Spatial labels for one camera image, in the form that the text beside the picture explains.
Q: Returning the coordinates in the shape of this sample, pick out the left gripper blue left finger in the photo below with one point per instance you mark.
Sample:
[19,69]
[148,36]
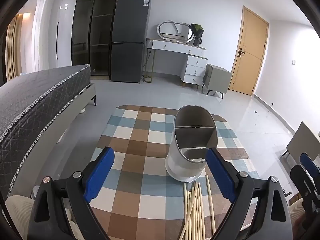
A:
[48,219]

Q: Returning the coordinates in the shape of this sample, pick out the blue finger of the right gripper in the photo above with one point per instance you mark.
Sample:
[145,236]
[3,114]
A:
[306,179]

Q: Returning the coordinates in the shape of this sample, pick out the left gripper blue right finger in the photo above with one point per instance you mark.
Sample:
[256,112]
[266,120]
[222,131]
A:
[258,207]

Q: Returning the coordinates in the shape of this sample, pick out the bamboo chopstick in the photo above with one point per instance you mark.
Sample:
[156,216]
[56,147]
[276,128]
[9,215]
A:
[197,213]
[210,201]
[186,201]
[193,218]
[201,215]
[190,209]

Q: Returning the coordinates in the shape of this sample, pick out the grey small table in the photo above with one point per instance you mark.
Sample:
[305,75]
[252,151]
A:
[303,141]

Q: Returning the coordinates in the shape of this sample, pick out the checkered plaid rug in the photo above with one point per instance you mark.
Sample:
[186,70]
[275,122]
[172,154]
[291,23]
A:
[139,200]

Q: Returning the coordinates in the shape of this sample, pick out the grey mattress bed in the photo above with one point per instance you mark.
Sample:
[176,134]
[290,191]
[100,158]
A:
[36,109]

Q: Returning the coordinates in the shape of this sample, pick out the white utensil holder cup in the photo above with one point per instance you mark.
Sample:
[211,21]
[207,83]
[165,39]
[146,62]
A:
[194,132]

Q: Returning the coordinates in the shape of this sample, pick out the grey nightstand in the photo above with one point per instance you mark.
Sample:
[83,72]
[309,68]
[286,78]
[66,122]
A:
[216,79]

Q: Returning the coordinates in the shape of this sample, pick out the wooden door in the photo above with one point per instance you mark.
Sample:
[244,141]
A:
[250,52]

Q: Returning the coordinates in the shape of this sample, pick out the white dressing table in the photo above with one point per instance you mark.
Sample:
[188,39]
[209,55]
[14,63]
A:
[177,59]

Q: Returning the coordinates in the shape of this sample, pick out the beige curtain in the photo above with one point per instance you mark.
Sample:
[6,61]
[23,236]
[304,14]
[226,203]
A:
[16,46]

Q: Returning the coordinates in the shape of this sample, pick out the potted green plant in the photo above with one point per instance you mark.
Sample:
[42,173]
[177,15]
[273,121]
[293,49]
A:
[197,31]

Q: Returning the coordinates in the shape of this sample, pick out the white wardrobe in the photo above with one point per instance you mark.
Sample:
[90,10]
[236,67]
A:
[55,34]

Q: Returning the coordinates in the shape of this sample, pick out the oval vanity mirror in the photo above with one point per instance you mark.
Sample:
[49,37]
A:
[175,31]

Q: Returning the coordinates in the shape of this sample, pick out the dark grey refrigerator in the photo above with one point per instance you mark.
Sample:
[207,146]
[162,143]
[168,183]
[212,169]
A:
[129,32]

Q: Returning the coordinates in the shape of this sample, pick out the black glass cabinet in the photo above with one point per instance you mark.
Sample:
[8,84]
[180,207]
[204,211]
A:
[91,34]

